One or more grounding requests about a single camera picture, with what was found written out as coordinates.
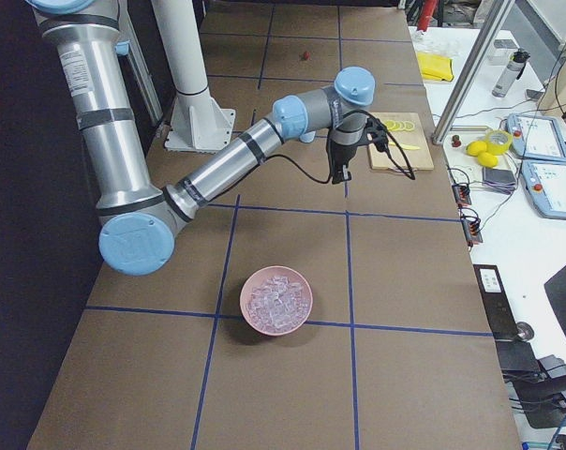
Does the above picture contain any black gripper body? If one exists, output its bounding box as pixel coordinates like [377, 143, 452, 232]
[328, 142, 357, 174]

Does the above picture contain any light blue plastic cup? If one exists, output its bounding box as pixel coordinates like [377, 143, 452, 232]
[299, 131, 316, 143]

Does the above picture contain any pile of clear ice cubes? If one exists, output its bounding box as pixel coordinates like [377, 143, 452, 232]
[242, 276, 312, 336]

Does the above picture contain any yellow plastic knife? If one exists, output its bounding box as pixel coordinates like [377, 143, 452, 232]
[388, 141, 422, 151]

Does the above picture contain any wooden cutting board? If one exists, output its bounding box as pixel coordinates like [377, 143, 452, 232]
[368, 112, 434, 172]

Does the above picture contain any strawberry on side table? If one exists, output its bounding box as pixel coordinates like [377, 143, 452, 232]
[452, 135, 462, 148]

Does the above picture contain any orange electronics board upper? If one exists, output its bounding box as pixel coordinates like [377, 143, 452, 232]
[452, 184, 471, 207]

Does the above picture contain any orange electronics board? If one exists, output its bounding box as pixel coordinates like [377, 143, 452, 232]
[460, 216, 483, 248]
[452, 184, 471, 207]

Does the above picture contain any yellow cloth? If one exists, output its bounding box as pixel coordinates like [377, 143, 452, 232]
[416, 52, 454, 82]

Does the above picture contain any whole lemon upper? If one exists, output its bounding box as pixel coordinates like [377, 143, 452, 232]
[466, 141, 487, 157]

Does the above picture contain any whole lemon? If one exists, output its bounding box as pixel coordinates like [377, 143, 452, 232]
[476, 152, 499, 169]
[466, 141, 487, 157]

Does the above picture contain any orange electronics board lower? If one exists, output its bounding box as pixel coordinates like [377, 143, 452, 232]
[460, 216, 483, 248]

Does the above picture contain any whole lemon lower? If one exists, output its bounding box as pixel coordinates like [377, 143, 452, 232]
[476, 152, 499, 169]

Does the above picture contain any pink bowl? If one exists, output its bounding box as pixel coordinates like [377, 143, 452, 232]
[239, 265, 313, 337]

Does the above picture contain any yellow tape roll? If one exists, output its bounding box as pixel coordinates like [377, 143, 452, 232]
[484, 129, 513, 156]

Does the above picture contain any dark notebook stack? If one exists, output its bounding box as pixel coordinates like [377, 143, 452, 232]
[482, 167, 517, 194]

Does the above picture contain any upper teach pendant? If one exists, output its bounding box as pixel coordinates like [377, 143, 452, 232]
[505, 113, 566, 162]

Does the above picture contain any teach pendant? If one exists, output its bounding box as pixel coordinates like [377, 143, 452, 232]
[521, 159, 566, 220]
[505, 113, 566, 162]

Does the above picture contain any grey water bottle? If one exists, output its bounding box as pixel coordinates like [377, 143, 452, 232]
[491, 49, 530, 98]

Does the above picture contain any lower teach pendant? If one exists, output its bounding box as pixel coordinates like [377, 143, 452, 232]
[521, 159, 566, 220]

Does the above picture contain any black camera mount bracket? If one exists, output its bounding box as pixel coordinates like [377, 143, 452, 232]
[363, 118, 389, 153]

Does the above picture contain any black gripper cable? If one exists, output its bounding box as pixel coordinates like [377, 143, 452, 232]
[261, 109, 417, 186]

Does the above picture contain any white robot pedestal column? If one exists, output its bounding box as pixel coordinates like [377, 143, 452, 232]
[152, 0, 236, 153]

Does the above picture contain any aluminium frame post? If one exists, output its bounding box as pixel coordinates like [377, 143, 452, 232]
[431, 0, 515, 145]

